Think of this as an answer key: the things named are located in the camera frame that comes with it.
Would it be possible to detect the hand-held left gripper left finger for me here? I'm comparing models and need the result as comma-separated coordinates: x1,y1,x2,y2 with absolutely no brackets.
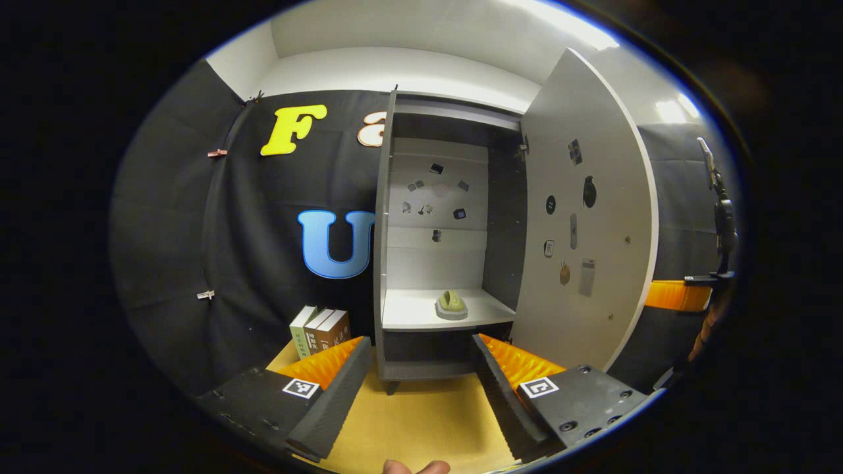
196,336,372,461

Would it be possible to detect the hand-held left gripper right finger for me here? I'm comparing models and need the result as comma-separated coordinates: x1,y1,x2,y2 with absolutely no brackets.
472,333,665,463

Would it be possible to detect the beige cabinet door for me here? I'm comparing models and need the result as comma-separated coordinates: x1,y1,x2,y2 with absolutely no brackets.
510,47,659,373

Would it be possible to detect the grey cabinet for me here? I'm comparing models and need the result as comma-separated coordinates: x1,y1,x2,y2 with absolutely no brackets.
373,86,528,396

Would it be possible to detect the green book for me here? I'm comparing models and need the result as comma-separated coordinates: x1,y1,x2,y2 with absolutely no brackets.
290,305,318,359

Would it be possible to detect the black backdrop cloth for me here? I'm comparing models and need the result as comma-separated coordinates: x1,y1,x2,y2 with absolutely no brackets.
109,59,738,396

